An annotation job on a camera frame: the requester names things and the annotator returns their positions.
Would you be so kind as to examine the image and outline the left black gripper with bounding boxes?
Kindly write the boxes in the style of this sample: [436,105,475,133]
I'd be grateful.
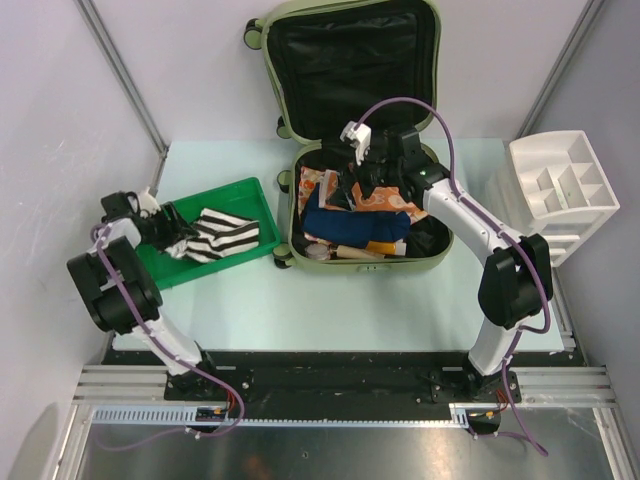
[138,202,199,254]

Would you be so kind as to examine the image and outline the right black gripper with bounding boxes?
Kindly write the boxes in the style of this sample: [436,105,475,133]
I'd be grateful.
[327,140,403,212]

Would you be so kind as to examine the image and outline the black white striped cloth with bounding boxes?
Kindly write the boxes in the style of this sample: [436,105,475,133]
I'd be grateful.
[164,208,260,264]

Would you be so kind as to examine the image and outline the orange rabbit print cloth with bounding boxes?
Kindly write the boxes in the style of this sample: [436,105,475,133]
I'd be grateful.
[297,167,428,224]

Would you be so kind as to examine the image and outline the navy blue cloth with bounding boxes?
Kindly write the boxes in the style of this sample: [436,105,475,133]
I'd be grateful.
[302,188,411,248]

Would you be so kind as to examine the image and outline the olive green hard-shell suitcase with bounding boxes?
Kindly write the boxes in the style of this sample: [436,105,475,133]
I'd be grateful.
[243,1,454,273]

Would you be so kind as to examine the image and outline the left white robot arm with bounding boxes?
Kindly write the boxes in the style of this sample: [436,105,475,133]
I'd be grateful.
[67,189,221,400]

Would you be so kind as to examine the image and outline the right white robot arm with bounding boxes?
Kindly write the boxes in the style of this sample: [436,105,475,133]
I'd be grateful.
[340,122,553,401]

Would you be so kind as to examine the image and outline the green plastic tray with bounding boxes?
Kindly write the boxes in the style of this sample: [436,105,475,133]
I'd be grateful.
[137,177,281,290]

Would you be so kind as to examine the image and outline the orange yellow tube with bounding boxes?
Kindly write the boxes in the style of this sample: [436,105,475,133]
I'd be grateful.
[365,240,407,257]

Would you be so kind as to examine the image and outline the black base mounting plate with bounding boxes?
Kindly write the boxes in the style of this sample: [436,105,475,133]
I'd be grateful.
[102,347,586,424]

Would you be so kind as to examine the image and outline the white plastic drawer organizer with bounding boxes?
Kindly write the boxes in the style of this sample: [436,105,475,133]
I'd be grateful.
[485,130,620,268]

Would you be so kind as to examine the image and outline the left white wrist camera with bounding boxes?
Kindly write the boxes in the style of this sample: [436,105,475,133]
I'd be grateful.
[129,186,161,218]

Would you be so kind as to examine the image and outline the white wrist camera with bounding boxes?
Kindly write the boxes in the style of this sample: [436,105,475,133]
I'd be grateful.
[339,121,372,166]
[129,186,161,218]

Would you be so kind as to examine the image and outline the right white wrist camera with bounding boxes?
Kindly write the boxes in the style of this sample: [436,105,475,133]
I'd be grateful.
[339,121,372,166]

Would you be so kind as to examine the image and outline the white slotted cable duct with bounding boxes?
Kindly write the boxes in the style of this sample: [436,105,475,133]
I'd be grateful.
[92,402,506,429]

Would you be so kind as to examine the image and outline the left aluminium frame post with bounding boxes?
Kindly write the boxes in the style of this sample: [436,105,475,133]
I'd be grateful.
[73,0,169,154]

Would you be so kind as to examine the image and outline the aluminium frame post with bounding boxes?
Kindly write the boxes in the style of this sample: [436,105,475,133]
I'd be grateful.
[515,0,607,139]
[73,0,169,154]

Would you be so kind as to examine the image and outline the right aluminium frame post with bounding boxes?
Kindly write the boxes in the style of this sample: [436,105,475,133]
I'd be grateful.
[515,0,607,139]

